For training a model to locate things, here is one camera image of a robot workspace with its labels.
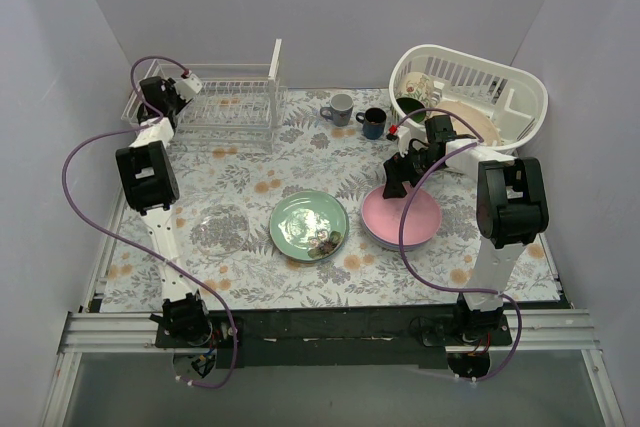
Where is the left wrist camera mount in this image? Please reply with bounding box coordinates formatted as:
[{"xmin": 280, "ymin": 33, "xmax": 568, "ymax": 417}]
[{"xmin": 175, "ymin": 72, "xmax": 203, "ymax": 102}]

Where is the dark blue mug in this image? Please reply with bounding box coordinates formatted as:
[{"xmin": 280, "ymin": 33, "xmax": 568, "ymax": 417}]
[{"xmin": 356, "ymin": 107, "xmax": 387, "ymax": 140}]

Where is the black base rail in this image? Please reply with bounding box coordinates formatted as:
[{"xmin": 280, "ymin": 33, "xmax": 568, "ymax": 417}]
[{"xmin": 150, "ymin": 304, "xmax": 511, "ymax": 371}]

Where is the white plastic basket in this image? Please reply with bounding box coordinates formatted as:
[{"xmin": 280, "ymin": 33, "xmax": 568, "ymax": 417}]
[{"xmin": 389, "ymin": 44, "xmax": 548, "ymax": 154}]

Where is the aluminium frame rail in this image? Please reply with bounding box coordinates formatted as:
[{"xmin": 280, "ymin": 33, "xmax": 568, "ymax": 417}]
[{"xmin": 55, "ymin": 310, "xmax": 176, "ymax": 354}]

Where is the floral tablecloth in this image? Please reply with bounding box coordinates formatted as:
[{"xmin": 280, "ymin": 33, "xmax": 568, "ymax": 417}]
[{"xmin": 102, "ymin": 87, "xmax": 561, "ymax": 311}]

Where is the green plate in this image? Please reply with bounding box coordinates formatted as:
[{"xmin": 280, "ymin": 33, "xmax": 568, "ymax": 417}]
[{"xmin": 268, "ymin": 190, "xmax": 350, "ymax": 263}]

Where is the cream leaf-shaped dish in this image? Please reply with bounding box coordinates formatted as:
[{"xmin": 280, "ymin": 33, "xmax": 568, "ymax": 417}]
[{"xmin": 436, "ymin": 100, "xmax": 502, "ymax": 147}]

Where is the white cutting board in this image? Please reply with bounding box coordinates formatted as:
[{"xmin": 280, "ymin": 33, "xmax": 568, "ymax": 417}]
[{"xmin": 268, "ymin": 38, "xmax": 282, "ymax": 81}]

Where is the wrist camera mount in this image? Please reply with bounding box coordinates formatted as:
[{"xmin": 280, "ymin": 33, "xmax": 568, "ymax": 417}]
[
  {"xmin": 175, "ymin": 72, "xmax": 203, "ymax": 102},
  {"xmin": 387, "ymin": 125, "xmax": 412, "ymax": 157}
]

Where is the white wire dish rack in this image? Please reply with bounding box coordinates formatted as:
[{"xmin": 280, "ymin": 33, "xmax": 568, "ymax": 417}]
[{"xmin": 120, "ymin": 38, "xmax": 290, "ymax": 153}]

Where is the clear glass plate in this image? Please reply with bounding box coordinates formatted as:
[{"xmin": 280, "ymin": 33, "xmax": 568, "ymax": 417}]
[{"xmin": 189, "ymin": 204, "xmax": 250, "ymax": 257}]

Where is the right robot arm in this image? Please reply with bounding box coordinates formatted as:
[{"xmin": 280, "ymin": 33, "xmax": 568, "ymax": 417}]
[{"xmin": 383, "ymin": 108, "xmax": 549, "ymax": 345}]

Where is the pink plate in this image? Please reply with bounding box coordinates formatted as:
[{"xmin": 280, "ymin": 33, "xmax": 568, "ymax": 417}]
[{"xmin": 360, "ymin": 185, "xmax": 443, "ymax": 245}]

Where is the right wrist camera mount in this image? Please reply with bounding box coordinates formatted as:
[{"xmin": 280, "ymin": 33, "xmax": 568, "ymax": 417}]
[{"xmin": 387, "ymin": 125, "xmax": 412, "ymax": 157}]

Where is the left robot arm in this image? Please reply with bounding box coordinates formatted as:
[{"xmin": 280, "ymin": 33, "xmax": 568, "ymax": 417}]
[{"xmin": 115, "ymin": 71, "xmax": 213, "ymax": 347}]

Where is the floral mug green inside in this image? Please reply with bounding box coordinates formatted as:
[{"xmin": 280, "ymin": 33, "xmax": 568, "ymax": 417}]
[{"xmin": 394, "ymin": 72, "xmax": 433, "ymax": 115}]

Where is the grey mug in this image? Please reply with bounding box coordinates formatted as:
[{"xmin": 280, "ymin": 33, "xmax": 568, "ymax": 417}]
[{"xmin": 319, "ymin": 93, "xmax": 354, "ymax": 127}]

